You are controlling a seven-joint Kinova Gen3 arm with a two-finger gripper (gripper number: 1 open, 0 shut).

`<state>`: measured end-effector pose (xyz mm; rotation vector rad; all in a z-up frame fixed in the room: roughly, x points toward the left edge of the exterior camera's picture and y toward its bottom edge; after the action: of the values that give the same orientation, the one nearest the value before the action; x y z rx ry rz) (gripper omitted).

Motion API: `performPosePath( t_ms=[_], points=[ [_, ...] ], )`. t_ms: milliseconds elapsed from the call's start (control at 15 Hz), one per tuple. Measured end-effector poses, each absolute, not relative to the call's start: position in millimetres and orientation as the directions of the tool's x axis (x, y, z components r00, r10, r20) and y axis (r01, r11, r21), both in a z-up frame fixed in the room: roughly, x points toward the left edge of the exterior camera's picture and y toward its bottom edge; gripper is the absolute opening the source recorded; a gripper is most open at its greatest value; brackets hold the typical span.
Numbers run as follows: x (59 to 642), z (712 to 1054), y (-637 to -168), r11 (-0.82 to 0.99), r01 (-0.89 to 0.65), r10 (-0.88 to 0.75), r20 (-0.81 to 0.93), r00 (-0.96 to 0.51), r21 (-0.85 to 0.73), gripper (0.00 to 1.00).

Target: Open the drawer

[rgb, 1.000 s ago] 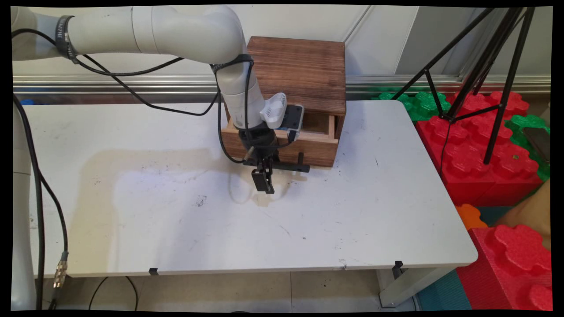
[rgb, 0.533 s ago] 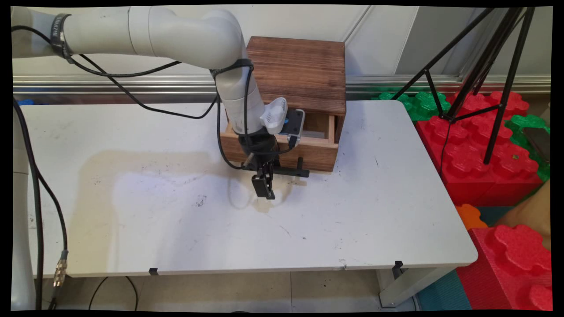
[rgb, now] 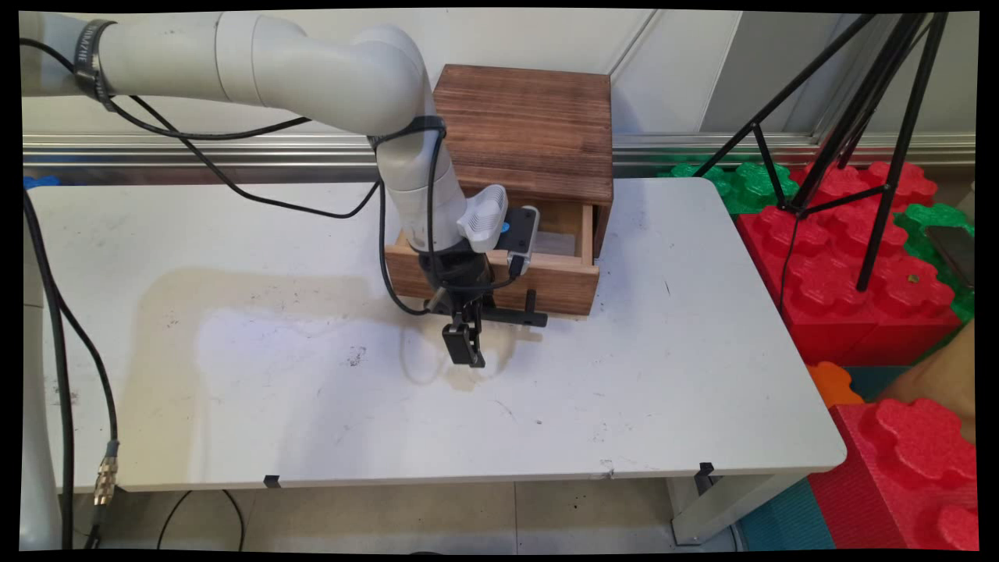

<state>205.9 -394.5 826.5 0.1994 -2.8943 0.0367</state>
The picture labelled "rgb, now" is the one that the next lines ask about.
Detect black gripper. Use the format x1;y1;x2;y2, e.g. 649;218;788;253
418;240;498;369

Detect black metal drawer handle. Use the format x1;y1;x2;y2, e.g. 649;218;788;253
425;290;549;328

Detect brown wooden cabinet box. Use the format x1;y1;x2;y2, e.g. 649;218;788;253
432;64;614;260

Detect white table leg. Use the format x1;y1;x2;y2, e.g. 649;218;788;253
666;471;814;546

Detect green foam block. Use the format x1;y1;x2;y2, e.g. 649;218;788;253
893;202;976;326
658;161;802;216

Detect orange foam block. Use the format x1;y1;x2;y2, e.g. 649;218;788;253
805;360;866;409

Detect large red foam block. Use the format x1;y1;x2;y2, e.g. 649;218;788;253
737;161;963;368

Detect red foam block ribbed side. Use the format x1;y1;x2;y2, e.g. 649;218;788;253
807;397;981;552

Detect bare person leg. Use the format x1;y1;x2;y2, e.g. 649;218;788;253
880;324;976;444

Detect black tripod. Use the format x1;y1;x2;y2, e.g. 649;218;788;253
693;12;950;292

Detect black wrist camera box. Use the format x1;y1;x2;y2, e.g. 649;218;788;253
505;205;542;277

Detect white ribbed camera mount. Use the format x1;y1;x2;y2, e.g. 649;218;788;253
456;183;510;254

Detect black wrist cable strap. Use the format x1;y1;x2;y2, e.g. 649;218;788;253
367;115;448;152

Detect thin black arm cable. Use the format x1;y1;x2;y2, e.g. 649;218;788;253
20;37;525;318

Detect black cable on floor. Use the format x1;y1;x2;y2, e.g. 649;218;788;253
156;489;247;552

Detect aluminium wall rail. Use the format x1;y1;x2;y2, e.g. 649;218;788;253
22;131;976;169

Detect metal cable connector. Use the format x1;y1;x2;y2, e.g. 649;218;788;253
93;439;120;508

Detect thick black base cable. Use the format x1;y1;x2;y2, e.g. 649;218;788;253
22;190;120;549

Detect wide black printed arm strap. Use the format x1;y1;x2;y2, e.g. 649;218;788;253
73;19;119;112

